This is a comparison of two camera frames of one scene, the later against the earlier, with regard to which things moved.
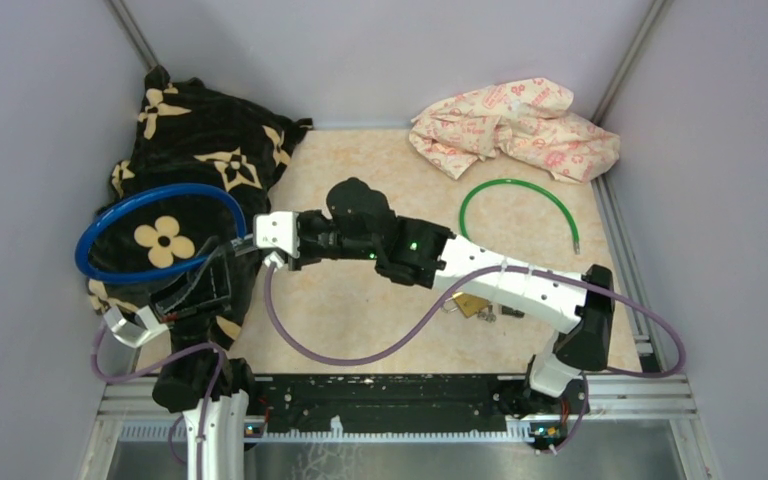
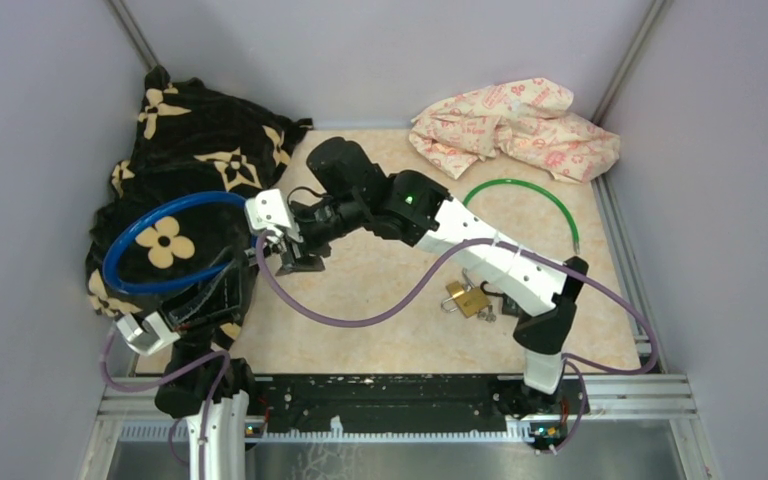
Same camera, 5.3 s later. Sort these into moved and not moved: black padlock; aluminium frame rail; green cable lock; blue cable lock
Moved: blue cable lock
Not moved: black padlock; green cable lock; aluminium frame rail
